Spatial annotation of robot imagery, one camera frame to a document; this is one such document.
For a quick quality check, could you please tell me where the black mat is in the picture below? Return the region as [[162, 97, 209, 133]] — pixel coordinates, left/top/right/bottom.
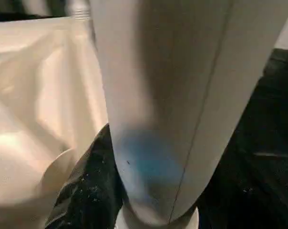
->
[[0, 0, 288, 229]]

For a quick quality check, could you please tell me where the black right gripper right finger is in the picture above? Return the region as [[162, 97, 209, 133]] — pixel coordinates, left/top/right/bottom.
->
[[196, 142, 288, 229]]

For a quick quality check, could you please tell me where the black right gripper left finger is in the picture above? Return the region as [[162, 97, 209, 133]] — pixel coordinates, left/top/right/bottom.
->
[[44, 122, 126, 229]]

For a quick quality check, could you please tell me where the white plastic table top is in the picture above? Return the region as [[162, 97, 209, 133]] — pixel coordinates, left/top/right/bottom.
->
[[0, 9, 200, 229]]

